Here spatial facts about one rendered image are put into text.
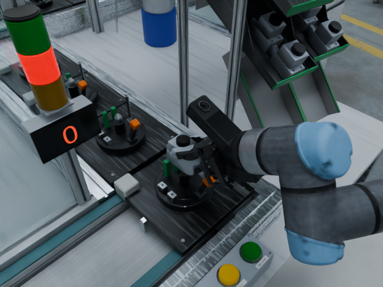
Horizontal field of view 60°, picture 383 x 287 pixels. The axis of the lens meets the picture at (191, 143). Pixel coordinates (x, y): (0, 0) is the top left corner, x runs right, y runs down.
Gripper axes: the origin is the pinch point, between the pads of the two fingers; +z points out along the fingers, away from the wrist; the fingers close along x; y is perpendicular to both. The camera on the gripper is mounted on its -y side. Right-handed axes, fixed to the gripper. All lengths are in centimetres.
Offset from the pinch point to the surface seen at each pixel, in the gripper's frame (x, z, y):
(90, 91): 5.0, 45.4, -18.5
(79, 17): 40, 105, -54
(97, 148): -7.3, 28.9, -3.9
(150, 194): -7.0, 11.2, 9.1
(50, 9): 30, 106, -61
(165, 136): 8.9, 21.4, 1.6
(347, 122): 66, 4, 28
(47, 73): -19.2, -5.8, -22.8
